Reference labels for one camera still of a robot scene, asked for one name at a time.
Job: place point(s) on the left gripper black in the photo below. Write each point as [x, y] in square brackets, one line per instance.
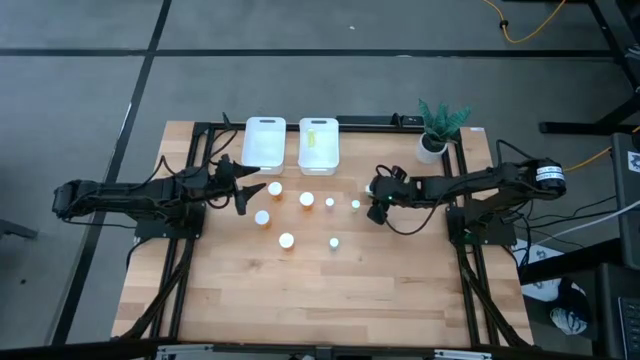
[225, 177]

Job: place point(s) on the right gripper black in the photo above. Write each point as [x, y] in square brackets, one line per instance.
[397, 192]

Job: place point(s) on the small yellow-green pill bottle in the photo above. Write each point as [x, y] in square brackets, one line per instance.
[355, 204]

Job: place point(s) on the large orange pill bottle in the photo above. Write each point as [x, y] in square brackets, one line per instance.
[275, 189]
[306, 199]
[286, 241]
[262, 218]

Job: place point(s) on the small purple pill bottle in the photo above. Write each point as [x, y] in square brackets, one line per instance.
[329, 202]

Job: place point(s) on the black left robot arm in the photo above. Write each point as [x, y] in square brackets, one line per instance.
[125, 195]

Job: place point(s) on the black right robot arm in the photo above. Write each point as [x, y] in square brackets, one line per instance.
[500, 180]

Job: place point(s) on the white plastic bin teal sticker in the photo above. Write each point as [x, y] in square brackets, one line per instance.
[325, 155]

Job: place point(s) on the small yellow pill bottle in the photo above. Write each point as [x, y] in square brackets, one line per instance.
[311, 138]

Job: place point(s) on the white plant pot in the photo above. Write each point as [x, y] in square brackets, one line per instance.
[427, 152]

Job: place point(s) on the black power strip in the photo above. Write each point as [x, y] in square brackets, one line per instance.
[377, 120]

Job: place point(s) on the green artificial plant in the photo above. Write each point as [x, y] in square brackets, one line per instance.
[440, 122]

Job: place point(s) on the black crossbar with silver brackets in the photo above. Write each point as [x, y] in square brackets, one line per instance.
[100, 350]

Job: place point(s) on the white and blue bag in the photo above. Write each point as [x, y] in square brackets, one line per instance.
[570, 320]

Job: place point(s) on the dark grey furniture leg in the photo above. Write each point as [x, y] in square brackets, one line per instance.
[15, 230]

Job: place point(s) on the black computer tower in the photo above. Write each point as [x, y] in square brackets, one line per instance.
[627, 210]

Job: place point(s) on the black case with keyboard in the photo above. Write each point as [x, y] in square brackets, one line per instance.
[612, 310]

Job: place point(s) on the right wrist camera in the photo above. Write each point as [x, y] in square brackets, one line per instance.
[377, 212]

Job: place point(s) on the black aluminium table frame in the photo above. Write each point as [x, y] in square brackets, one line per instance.
[370, 128]

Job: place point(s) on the black desk leg frame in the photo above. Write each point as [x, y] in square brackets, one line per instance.
[575, 127]

